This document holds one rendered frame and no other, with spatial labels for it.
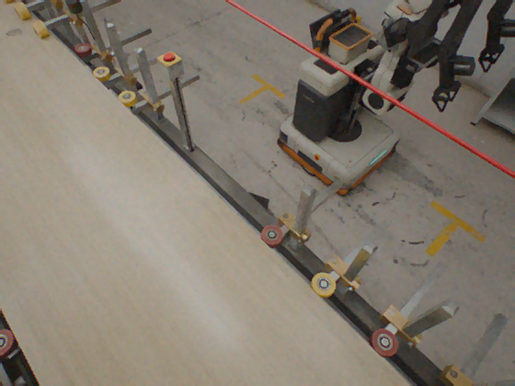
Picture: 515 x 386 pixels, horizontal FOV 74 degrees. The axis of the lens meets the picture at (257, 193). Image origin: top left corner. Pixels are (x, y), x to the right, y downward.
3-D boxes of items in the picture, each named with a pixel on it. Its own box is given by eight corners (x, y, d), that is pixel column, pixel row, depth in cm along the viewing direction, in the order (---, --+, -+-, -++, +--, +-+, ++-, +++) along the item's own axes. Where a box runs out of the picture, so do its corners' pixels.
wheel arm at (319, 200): (336, 183, 149) (337, 177, 145) (341, 187, 147) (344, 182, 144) (264, 244, 132) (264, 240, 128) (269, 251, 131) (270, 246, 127)
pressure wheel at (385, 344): (383, 365, 111) (395, 360, 102) (359, 354, 113) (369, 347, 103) (388, 342, 115) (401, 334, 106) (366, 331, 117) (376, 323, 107)
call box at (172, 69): (175, 67, 139) (171, 50, 133) (185, 75, 136) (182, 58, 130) (160, 74, 136) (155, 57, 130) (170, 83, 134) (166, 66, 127)
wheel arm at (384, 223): (383, 221, 140) (385, 216, 136) (389, 226, 138) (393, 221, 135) (311, 292, 123) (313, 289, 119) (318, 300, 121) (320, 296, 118)
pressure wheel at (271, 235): (280, 257, 131) (282, 244, 122) (259, 255, 132) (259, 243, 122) (280, 238, 136) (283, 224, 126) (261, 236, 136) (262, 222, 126)
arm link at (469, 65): (449, 40, 139) (438, 49, 135) (479, 40, 130) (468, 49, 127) (448, 69, 145) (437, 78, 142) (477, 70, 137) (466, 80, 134)
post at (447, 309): (388, 334, 130) (450, 297, 90) (395, 340, 128) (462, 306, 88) (383, 340, 128) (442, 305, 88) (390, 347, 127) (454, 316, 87)
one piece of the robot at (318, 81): (287, 136, 250) (301, 28, 180) (335, 102, 271) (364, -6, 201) (321, 163, 237) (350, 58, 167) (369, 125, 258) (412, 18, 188)
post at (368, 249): (336, 288, 142) (370, 238, 102) (342, 294, 140) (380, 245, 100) (330, 294, 140) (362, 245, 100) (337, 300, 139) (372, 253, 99)
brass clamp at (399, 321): (387, 306, 121) (392, 302, 117) (420, 336, 116) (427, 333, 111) (377, 319, 118) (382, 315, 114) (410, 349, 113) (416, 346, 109)
